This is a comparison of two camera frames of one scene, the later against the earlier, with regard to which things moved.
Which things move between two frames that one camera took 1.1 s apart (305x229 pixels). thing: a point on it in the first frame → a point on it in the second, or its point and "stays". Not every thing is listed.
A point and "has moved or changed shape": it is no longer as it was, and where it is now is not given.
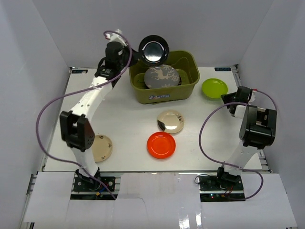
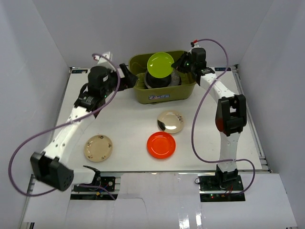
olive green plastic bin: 186,64 stays
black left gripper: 133,56 → 124,75
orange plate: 161,145 stays
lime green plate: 213,88 has moved or changed shape
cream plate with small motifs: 102,148 stays
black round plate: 153,50 → 153,82
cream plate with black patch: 170,121 stays
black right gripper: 226,97 → 179,65
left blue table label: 79,71 stays
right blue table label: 223,69 stays
